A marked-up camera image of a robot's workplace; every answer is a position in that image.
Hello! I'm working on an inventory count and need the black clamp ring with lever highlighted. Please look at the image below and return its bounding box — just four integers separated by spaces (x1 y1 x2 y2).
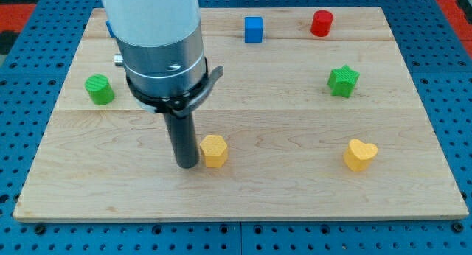
125 57 224 119

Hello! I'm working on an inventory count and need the blue block behind arm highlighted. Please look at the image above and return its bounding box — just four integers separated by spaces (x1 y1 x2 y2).
105 20 115 38

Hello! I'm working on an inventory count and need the green star block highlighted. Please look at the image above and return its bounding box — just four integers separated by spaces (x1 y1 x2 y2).
327 65 360 98

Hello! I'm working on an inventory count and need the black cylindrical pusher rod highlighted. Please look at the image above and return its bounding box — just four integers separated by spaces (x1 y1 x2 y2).
164 112 199 169

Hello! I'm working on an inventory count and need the blue cube block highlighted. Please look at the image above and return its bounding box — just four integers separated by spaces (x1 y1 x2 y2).
244 16 263 43

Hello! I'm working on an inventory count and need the red cylinder block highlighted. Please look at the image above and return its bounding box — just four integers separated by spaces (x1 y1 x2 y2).
310 10 334 37

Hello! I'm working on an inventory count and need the yellow hexagon block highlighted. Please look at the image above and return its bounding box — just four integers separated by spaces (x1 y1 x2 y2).
200 135 229 168

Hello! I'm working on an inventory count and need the wooden board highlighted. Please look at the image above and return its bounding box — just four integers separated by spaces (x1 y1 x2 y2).
13 7 469 223

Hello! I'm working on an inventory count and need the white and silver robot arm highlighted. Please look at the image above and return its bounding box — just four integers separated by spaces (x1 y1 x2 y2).
101 0 207 108

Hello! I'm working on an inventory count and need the green cylinder block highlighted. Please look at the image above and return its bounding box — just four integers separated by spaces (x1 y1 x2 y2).
84 74 115 105

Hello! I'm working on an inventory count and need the yellow heart block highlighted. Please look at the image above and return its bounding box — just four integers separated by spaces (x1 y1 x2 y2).
343 139 378 172

